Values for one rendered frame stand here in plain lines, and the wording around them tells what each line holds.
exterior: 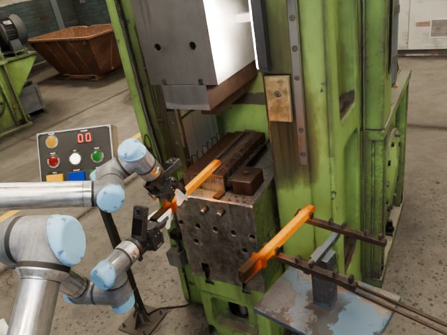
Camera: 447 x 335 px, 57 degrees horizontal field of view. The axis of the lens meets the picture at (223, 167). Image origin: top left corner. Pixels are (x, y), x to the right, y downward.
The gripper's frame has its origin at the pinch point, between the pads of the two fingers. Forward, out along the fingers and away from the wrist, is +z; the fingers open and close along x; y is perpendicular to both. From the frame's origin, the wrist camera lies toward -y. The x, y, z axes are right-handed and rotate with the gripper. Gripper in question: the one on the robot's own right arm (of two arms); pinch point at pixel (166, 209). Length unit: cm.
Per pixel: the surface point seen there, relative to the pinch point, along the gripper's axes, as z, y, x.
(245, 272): -14.9, 5.4, 37.4
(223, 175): 28.6, 1.1, 7.3
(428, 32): 553, 60, 37
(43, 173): 4, -5, -68
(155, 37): 27, -54, -9
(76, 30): 548, 15, -635
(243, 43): 50, -45, 13
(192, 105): 27.3, -28.5, 0.2
